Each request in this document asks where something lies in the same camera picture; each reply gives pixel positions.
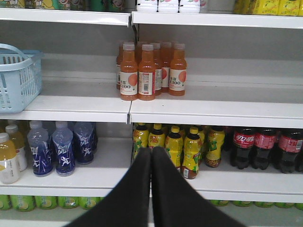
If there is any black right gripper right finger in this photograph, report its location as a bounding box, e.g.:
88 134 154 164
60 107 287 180
151 147 244 227

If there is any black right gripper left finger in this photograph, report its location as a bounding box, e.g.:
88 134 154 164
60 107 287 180
66 148 152 227

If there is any light blue plastic basket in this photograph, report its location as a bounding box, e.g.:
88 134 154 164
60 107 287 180
0 44 43 114

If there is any yellow lemon tea bottle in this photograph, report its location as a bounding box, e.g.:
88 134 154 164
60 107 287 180
148 123 166 148
132 122 149 161
165 125 183 171
205 126 225 168
181 127 202 179

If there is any blue sports drink bottle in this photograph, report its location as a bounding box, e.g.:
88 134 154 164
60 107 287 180
53 121 75 177
74 122 94 165
27 120 53 177

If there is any black cola plastic bottle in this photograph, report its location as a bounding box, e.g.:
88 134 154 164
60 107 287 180
230 127 256 169
273 129 303 174
250 128 277 170

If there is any white metal store shelving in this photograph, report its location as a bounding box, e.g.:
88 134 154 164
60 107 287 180
0 7 303 227

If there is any orange vitamin drink bottle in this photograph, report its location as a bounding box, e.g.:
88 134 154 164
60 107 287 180
5 124 27 172
0 132 20 184

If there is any orange C100 juice bottle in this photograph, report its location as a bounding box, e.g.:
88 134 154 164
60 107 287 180
169 43 187 96
120 42 138 101
138 44 156 101

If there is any white peach drink bottle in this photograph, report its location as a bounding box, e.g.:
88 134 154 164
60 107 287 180
136 0 158 12
179 0 200 13
158 0 179 13

